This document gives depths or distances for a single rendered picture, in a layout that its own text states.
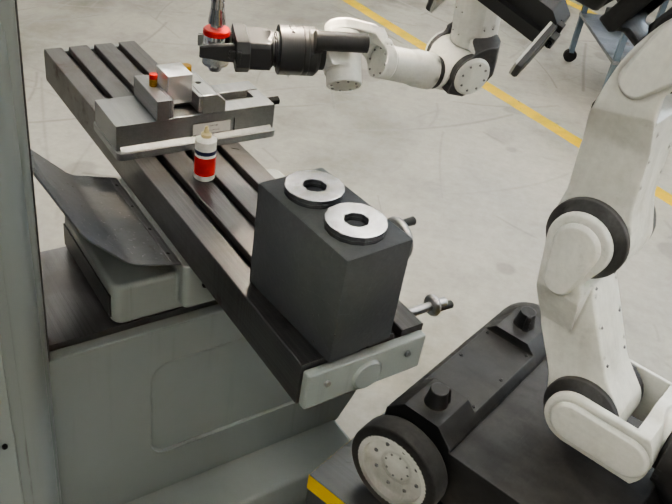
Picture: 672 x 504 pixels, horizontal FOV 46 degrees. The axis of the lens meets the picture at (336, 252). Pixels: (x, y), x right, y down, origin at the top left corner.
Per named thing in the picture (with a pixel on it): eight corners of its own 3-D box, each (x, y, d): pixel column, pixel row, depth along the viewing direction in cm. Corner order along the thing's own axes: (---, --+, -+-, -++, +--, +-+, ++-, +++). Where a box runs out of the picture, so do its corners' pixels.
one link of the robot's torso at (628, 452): (673, 437, 154) (701, 389, 147) (633, 497, 141) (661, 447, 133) (578, 381, 164) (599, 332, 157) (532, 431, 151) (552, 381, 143)
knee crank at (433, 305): (443, 300, 207) (448, 282, 203) (458, 314, 203) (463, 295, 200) (375, 323, 196) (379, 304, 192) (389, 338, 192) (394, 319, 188)
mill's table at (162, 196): (132, 66, 209) (132, 37, 204) (423, 367, 130) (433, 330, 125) (43, 75, 197) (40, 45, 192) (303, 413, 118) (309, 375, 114)
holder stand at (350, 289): (308, 261, 136) (323, 158, 124) (391, 337, 123) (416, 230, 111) (248, 281, 129) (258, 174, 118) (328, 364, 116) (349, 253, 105)
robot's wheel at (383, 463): (436, 521, 157) (459, 454, 145) (422, 536, 154) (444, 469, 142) (358, 462, 166) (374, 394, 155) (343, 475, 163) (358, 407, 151)
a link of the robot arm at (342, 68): (294, 35, 148) (353, 39, 151) (295, 91, 147) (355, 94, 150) (305, 10, 138) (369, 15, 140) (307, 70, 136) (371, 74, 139)
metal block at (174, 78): (179, 89, 164) (180, 62, 161) (191, 102, 160) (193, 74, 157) (155, 92, 162) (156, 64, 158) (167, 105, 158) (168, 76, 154)
